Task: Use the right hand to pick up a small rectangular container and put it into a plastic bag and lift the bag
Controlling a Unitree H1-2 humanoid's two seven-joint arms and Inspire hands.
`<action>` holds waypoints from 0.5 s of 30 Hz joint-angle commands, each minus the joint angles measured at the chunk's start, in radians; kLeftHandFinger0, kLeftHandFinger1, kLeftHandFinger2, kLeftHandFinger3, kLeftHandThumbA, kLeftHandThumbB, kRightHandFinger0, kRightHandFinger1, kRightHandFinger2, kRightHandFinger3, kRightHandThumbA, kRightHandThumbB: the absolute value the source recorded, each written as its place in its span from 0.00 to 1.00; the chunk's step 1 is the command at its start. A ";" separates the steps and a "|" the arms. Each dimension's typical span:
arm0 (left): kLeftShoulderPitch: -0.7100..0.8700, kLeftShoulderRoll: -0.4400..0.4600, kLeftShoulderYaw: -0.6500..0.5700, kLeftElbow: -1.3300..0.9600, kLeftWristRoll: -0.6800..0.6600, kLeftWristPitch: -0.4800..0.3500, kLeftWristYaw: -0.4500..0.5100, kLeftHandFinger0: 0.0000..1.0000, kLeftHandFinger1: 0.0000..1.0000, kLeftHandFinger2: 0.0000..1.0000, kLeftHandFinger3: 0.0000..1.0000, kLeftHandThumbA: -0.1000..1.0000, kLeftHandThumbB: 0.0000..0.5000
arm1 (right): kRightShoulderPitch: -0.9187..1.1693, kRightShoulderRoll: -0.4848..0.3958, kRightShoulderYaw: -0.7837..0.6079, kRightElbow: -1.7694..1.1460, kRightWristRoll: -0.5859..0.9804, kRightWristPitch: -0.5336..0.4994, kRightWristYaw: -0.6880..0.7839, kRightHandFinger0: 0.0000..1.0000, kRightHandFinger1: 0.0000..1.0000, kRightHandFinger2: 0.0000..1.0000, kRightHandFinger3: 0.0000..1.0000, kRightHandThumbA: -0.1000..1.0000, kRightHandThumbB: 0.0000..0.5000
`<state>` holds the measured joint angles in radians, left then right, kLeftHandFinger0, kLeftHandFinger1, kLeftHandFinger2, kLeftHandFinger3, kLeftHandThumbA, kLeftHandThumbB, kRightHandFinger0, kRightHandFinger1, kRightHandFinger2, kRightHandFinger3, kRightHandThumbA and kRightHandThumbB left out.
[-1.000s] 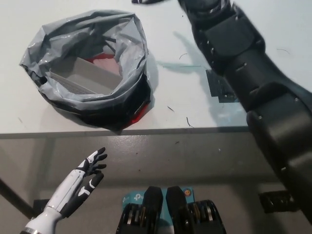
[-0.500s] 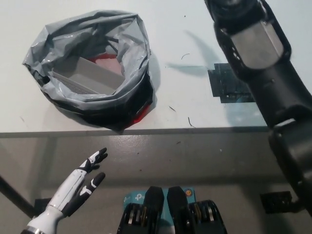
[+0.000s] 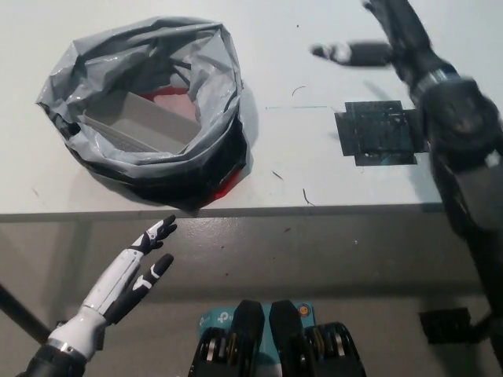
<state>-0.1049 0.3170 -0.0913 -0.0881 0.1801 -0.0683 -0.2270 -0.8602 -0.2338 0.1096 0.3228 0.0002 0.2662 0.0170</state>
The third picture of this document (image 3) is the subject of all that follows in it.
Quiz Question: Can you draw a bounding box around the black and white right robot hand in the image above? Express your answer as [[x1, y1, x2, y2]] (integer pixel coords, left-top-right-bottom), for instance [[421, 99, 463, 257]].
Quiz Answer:
[[310, 0, 457, 92]]

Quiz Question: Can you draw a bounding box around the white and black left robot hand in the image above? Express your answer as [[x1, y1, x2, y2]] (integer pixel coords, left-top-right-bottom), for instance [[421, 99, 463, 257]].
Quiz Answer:
[[79, 214, 178, 326]]

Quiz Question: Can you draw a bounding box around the black table leg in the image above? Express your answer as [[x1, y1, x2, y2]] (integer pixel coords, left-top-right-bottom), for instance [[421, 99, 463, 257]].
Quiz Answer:
[[0, 280, 52, 346]]

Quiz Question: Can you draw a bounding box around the red flat item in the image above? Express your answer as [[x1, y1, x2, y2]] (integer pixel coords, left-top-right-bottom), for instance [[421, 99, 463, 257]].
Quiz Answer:
[[145, 86, 197, 119]]

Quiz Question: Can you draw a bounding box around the bin with grey plastic liner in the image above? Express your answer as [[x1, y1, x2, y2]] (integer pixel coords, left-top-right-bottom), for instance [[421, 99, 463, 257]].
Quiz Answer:
[[34, 26, 249, 215]]

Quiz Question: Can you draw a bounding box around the small grey rectangular basket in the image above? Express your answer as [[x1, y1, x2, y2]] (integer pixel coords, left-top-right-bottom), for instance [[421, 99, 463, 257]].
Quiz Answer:
[[84, 92, 200, 155]]

